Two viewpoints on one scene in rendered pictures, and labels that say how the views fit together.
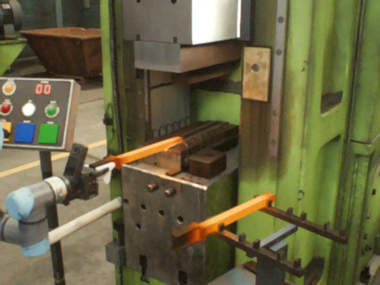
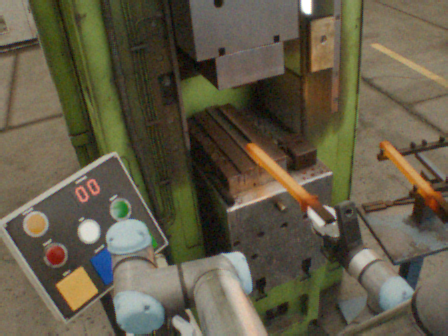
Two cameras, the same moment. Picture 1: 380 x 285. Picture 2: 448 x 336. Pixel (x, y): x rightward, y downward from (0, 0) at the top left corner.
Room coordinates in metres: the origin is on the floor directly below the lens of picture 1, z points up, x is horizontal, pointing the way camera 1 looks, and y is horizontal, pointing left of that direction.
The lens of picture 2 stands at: (1.02, 1.09, 1.80)
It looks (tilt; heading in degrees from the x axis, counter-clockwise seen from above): 36 degrees down; 305
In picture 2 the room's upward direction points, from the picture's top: 7 degrees counter-clockwise
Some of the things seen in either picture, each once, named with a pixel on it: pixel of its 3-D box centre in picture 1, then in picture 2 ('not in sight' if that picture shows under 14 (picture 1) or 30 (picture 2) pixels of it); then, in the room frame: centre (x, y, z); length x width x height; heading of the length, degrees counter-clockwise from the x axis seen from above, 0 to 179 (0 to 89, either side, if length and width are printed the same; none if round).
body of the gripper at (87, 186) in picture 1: (76, 184); (344, 246); (1.22, 0.33, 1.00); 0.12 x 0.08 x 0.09; 145
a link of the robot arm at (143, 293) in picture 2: not in sight; (147, 294); (1.41, 0.79, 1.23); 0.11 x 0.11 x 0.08; 44
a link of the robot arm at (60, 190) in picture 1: (54, 191); (366, 264); (1.16, 0.37, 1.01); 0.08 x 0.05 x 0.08; 55
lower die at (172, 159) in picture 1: (191, 141); (229, 143); (1.75, -0.01, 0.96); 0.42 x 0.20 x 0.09; 145
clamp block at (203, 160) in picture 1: (208, 163); (297, 151); (1.52, -0.07, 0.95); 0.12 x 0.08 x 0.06; 145
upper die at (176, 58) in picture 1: (191, 50); (219, 43); (1.75, -0.01, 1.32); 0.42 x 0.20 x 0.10; 145
